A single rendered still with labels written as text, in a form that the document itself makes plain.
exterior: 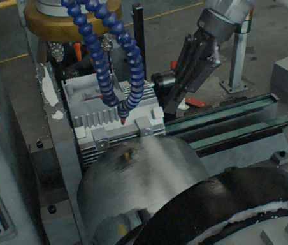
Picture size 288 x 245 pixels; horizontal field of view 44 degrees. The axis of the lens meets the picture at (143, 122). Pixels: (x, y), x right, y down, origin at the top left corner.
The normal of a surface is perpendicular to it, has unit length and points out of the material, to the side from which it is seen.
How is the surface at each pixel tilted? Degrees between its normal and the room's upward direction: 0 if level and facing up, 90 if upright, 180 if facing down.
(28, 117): 0
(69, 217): 90
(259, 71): 0
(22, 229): 90
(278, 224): 13
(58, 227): 90
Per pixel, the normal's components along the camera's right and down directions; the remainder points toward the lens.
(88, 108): 0.32, 0.60
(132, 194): -0.38, -0.63
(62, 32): -0.08, 0.65
